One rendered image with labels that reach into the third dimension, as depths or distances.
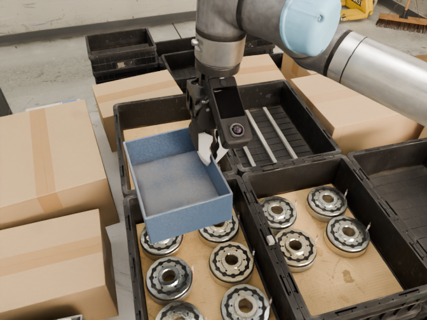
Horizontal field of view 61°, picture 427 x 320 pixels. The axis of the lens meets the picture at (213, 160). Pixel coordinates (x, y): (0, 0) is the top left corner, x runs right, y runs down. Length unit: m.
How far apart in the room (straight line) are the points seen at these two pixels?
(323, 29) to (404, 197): 0.76
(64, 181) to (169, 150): 0.37
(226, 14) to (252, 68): 1.01
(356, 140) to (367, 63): 0.75
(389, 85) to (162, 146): 0.43
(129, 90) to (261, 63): 0.55
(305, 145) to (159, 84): 0.59
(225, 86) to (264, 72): 0.92
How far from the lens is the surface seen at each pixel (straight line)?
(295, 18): 0.45
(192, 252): 0.91
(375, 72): 0.55
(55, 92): 3.18
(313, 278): 0.90
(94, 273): 0.88
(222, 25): 0.52
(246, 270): 0.85
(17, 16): 4.02
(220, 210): 0.62
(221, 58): 0.54
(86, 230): 0.96
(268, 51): 2.58
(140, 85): 1.42
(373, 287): 0.93
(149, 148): 0.74
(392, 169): 1.20
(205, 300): 0.85
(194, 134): 0.62
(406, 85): 0.54
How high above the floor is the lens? 1.60
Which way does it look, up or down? 44 degrees down
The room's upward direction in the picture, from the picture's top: straight up
